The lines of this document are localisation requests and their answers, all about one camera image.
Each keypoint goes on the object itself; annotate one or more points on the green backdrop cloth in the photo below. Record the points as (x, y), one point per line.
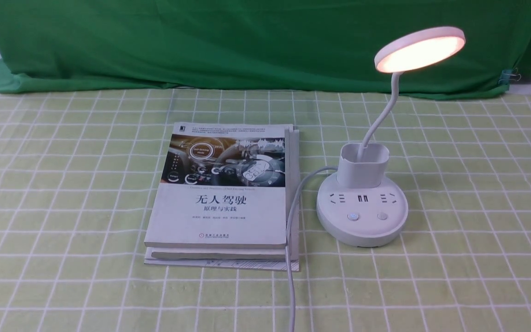
(323, 45)

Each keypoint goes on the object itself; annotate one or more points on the bottom book with circuit pattern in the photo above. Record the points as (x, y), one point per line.
(254, 264)

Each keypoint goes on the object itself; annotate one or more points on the teal binder clip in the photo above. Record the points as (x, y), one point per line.
(509, 76)

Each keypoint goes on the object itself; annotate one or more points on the top book with car cover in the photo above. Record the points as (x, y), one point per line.
(221, 203)

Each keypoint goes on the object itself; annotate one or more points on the white desk lamp with sockets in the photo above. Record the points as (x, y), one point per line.
(358, 204)

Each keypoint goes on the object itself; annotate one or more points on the green checkered tablecloth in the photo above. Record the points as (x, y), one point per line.
(78, 177)

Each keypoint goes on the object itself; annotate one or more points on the middle white book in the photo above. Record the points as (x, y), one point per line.
(210, 253)

